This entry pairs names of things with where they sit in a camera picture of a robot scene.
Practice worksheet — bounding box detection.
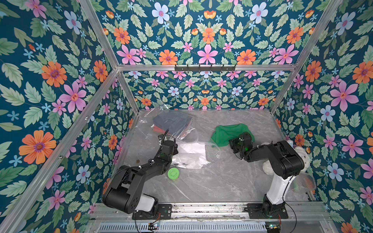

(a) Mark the white teddy bear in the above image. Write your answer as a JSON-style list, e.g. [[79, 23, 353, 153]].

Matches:
[[261, 140, 310, 180]]

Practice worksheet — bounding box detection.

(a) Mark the clear plastic mesh cup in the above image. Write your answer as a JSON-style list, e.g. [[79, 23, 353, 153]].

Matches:
[[290, 172, 316, 193]]

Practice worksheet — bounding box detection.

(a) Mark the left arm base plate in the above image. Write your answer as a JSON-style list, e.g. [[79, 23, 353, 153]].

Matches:
[[132, 204, 173, 220]]

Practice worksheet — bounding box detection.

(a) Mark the bag of folded clothes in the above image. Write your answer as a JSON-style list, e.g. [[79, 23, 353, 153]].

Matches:
[[151, 110, 195, 140]]

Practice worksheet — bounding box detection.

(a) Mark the black hook rail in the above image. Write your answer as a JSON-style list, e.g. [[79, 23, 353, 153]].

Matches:
[[174, 65, 236, 72]]

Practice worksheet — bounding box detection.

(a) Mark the aluminium front rail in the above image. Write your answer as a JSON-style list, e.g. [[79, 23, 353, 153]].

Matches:
[[93, 201, 330, 222]]

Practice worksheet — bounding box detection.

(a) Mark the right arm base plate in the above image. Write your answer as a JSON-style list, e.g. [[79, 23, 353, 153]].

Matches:
[[244, 203, 288, 219]]

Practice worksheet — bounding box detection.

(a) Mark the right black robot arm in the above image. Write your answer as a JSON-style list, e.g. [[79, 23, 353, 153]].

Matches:
[[228, 132, 305, 211]]

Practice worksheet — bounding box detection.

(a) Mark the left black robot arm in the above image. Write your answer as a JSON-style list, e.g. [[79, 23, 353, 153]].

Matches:
[[102, 130, 178, 216]]

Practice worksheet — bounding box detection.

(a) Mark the green round lid container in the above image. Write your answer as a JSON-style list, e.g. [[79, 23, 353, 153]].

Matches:
[[167, 168, 180, 181]]

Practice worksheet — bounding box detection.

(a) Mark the clear vacuum bag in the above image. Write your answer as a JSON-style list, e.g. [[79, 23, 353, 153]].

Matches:
[[172, 133, 221, 170]]

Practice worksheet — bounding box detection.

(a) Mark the green tank top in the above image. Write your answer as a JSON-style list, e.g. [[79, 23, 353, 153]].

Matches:
[[211, 124, 255, 147]]

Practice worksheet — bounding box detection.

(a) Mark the white folded garment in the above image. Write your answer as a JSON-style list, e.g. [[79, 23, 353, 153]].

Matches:
[[172, 142, 210, 170]]

